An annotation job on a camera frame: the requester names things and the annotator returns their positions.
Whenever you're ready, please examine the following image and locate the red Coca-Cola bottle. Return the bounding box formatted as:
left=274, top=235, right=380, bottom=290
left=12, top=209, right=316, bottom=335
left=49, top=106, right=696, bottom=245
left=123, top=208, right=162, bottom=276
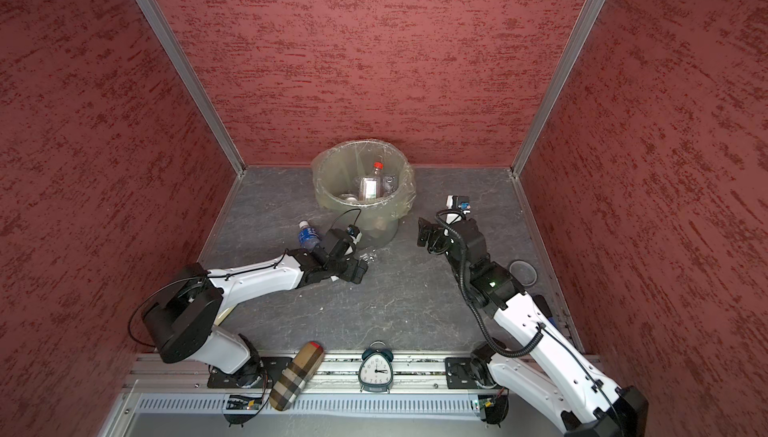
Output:
left=372, top=162, right=383, bottom=179

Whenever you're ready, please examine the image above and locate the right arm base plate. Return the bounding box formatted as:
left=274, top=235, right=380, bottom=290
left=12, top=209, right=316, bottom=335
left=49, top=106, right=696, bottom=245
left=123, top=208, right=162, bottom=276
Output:
left=444, top=357, right=486, bottom=390

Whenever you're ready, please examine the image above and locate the clear square green-cap bottle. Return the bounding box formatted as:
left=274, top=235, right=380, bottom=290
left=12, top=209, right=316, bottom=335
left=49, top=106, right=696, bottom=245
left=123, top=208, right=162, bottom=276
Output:
left=359, top=176, right=383, bottom=201

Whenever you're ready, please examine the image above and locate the chrysanthemum tea bottle green neck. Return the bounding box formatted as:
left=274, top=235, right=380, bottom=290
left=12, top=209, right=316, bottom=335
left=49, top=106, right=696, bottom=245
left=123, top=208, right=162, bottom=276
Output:
left=339, top=193, right=360, bottom=203

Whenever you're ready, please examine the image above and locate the aluminium front rail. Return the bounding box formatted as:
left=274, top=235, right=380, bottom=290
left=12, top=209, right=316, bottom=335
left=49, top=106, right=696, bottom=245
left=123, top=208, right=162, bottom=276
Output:
left=122, top=352, right=610, bottom=395

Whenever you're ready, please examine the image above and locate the grey round lid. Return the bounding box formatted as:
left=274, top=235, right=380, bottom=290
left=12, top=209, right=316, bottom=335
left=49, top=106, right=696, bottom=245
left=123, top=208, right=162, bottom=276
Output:
left=508, top=260, right=538, bottom=288

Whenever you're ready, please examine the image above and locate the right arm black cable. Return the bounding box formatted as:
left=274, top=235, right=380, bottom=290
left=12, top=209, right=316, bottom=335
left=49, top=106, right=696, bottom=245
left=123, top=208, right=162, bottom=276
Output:
left=434, top=208, right=547, bottom=359

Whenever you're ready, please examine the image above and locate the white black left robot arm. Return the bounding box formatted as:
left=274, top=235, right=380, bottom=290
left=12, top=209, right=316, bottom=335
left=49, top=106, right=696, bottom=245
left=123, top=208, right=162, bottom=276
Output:
left=141, top=224, right=368, bottom=388

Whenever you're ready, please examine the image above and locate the green alarm clock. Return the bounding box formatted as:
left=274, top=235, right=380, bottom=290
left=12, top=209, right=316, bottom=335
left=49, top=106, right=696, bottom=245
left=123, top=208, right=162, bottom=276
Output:
left=357, top=341, right=394, bottom=393

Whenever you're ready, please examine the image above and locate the blue black utility knife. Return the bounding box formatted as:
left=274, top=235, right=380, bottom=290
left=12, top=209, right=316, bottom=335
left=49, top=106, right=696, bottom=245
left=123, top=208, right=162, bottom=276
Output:
left=533, top=295, right=556, bottom=326

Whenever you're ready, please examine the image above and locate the grey mesh waste bin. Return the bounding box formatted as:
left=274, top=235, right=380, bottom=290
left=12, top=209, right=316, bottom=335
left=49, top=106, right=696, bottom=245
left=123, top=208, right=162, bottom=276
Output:
left=316, top=141, right=415, bottom=252

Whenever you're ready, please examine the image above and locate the clear plastic bin liner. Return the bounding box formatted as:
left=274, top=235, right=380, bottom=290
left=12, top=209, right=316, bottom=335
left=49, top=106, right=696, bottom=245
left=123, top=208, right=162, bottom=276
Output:
left=312, top=139, right=418, bottom=228

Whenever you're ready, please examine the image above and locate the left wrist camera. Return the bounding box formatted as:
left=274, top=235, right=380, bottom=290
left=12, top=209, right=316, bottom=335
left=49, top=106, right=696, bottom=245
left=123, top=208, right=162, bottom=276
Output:
left=346, top=224, right=362, bottom=245

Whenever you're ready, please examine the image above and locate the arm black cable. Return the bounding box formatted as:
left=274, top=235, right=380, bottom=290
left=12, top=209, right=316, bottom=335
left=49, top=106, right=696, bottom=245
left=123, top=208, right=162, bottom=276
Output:
left=434, top=208, right=547, bottom=359
left=127, top=207, right=364, bottom=349

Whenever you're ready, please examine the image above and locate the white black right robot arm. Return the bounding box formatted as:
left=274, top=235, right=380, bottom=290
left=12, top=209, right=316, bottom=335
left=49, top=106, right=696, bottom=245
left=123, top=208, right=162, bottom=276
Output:
left=417, top=210, right=649, bottom=436

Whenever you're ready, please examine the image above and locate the plaid cylindrical case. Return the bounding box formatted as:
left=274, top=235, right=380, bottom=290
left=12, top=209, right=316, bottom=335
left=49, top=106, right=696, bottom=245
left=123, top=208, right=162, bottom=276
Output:
left=269, top=341, right=325, bottom=412

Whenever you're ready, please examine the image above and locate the Pocari Sweat blue bottle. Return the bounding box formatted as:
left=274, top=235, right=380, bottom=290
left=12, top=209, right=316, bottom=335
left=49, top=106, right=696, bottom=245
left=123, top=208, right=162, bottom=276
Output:
left=357, top=249, right=378, bottom=262

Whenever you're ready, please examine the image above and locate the blue label water bottle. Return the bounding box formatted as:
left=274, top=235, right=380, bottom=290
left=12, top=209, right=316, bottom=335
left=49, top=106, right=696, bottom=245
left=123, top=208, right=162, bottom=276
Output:
left=298, top=221, right=321, bottom=252

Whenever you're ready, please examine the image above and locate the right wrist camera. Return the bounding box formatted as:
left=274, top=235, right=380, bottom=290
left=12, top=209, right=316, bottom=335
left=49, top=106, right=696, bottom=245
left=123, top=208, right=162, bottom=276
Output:
left=446, top=195, right=471, bottom=213

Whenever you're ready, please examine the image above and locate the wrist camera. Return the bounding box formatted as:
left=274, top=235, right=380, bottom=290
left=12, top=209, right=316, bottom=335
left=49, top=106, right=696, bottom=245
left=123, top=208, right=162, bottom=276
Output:
left=446, top=195, right=471, bottom=213
left=346, top=224, right=362, bottom=245

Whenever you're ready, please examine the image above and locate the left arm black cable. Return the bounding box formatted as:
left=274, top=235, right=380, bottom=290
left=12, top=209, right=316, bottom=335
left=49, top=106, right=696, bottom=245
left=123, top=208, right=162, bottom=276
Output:
left=127, top=207, right=364, bottom=349

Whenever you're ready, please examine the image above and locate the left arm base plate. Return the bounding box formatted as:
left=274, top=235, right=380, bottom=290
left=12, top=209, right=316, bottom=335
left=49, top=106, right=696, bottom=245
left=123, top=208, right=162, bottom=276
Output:
left=207, top=356, right=292, bottom=391

